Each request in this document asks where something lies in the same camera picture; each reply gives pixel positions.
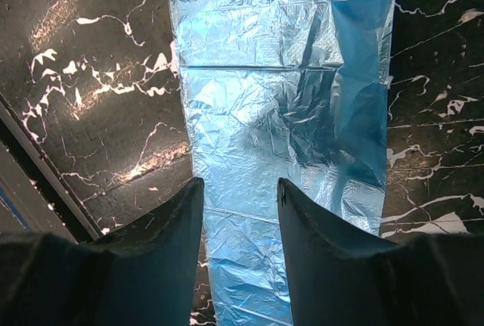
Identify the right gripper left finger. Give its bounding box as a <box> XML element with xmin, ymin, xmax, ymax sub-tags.
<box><xmin>1</xmin><ymin>178</ymin><xmax>204</xmax><ymax>325</ymax></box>

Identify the blue trash bag roll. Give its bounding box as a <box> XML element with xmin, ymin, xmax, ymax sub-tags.
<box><xmin>169</xmin><ymin>0</ymin><xmax>395</xmax><ymax>325</ymax></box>

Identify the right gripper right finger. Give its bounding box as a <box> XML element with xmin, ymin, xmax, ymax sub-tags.
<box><xmin>278</xmin><ymin>179</ymin><xmax>483</xmax><ymax>325</ymax></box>

